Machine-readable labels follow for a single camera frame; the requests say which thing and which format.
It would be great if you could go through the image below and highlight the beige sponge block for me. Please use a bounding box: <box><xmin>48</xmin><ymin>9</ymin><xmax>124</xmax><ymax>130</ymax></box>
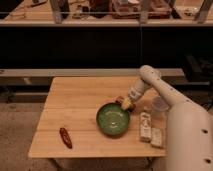
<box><xmin>151</xmin><ymin>128</ymin><xmax>163</xmax><ymax>148</ymax></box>

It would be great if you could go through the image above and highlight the red chili pepper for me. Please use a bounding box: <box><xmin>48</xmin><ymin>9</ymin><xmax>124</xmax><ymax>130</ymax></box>
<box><xmin>60</xmin><ymin>128</ymin><xmax>72</xmax><ymax>149</ymax></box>

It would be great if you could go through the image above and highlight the clear plastic cup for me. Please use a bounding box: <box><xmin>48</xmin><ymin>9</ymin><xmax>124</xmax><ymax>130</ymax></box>
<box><xmin>151</xmin><ymin>96</ymin><xmax>169</xmax><ymax>118</ymax></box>

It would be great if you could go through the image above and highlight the small brown red object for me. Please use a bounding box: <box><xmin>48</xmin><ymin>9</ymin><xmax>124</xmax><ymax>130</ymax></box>
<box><xmin>115</xmin><ymin>96</ymin><xmax>135</xmax><ymax>110</ymax></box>

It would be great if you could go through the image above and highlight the red tray on shelf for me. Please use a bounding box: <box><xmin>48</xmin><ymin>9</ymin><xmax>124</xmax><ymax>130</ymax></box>
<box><xmin>109</xmin><ymin>0</ymin><xmax>172</xmax><ymax>19</ymax></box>

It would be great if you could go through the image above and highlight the wooden table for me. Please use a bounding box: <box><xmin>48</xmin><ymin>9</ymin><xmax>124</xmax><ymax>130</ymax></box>
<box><xmin>28</xmin><ymin>77</ymin><xmax>165</xmax><ymax>158</ymax></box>

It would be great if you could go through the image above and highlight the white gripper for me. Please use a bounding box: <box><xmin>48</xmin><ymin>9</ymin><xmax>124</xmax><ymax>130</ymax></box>
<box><xmin>121</xmin><ymin>87</ymin><xmax>144</xmax><ymax>110</ymax></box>

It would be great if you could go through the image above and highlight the long wooden shelf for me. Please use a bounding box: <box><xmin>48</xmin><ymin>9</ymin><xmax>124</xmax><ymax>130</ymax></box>
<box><xmin>0</xmin><ymin>0</ymin><xmax>213</xmax><ymax>27</ymax></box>

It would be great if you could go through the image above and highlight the green ceramic bowl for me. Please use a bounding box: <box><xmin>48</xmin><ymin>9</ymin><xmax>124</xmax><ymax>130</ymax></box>
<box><xmin>96</xmin><ymin>103</ymin><xmax>130</xmax><ymax>136</ymax></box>

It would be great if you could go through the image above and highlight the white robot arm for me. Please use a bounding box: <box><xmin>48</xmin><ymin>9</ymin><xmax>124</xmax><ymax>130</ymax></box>
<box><xmin>122</xmin><ymin>65</ymin><xmax>213</xmax><ymax>171</ymax></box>

